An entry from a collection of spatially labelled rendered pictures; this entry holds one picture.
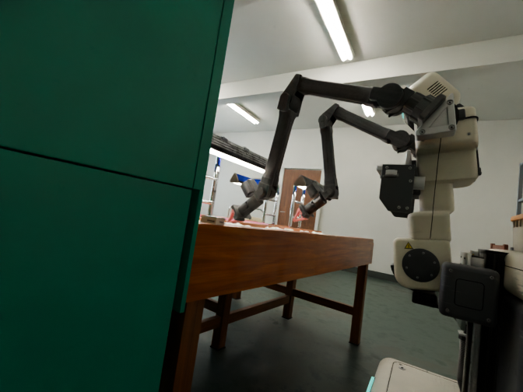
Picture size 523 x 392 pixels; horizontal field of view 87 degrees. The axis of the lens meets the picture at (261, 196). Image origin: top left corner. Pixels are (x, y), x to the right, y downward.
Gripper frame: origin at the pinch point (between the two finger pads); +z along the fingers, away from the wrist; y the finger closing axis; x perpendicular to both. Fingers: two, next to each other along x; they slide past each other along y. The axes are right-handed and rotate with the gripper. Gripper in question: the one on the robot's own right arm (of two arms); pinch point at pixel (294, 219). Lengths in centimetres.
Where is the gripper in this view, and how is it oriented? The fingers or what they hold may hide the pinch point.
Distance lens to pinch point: 149.1
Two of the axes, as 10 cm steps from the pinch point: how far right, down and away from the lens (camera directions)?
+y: -5.7, -1.4, -8.1
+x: 4.3, 7.9, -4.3
